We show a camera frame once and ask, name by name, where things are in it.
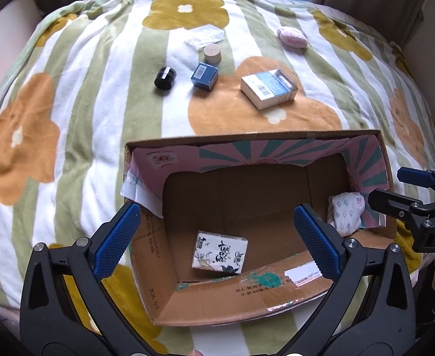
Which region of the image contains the white tissue packet black print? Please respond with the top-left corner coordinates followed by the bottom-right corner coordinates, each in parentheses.
top-left (191, 230), bottom-right (249, 276)

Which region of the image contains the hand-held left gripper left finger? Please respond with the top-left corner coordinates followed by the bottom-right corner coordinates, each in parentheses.
top-left (19, 202), bottom-right (155, 356)

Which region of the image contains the clear plastic packet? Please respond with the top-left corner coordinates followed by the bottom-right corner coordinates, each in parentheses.
top-left (184, 24), bottom-right (226, 49)

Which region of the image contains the pink striped soft packet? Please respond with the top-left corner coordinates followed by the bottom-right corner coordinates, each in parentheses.
top-left (277, 26), bottom-right (308, 50)

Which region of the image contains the white patterned soft packet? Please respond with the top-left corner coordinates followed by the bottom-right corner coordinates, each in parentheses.
top-left (327, 192), bottom-right (367, 236)

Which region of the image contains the small blue box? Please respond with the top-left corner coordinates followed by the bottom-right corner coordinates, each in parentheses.
top-left (190, 61), bottom-right (219, 90)

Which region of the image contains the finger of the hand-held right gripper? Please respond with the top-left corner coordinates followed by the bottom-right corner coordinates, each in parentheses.
top-left (367, 189), bottom-right (428, 228)
top-left (396, 167), bottom-right (435, 201)

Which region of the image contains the floral striped blanket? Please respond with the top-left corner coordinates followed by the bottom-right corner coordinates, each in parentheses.
top-left (0, 0), bottom-right (435, 356)

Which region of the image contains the beige wooden cylinder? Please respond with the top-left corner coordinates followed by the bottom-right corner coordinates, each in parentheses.
top-left (203, 43), bottom-right (223, 64)

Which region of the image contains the black round jar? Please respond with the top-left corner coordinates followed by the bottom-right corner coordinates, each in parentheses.
top-left (154, 66), bottom-right (177, 90)

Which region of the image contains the white and blue carton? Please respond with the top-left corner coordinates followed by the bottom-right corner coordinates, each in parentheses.
top-left (240, 67), bottom-right (299, 111)

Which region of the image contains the cardboard box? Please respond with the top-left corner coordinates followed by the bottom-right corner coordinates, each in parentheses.
top-left (120, 129), bottom-right (398, 326)

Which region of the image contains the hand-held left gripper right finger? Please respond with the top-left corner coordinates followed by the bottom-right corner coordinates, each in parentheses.
top-left (280, 203), bottom-right (417, 356)

